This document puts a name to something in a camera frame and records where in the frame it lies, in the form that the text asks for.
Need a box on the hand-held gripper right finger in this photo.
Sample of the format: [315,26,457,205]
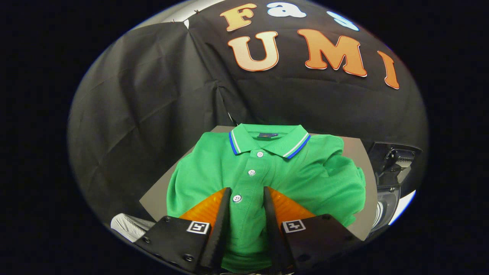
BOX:
[263,186,363,273]

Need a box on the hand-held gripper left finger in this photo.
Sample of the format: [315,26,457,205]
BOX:
[133,187,232,273]

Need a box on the green polo shirt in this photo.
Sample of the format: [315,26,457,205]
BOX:
[167,123,366,272]

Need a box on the dark glass washing machine lid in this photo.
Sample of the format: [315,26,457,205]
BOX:
[368,142,423,191]

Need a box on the grey topped side table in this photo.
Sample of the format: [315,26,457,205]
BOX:
[139,125,379,241]

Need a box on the white ribbed cloth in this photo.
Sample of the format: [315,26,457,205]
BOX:
[111,213,156,243]

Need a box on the black backdrop cloth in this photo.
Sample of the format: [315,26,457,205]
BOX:
[68,0,428,226]

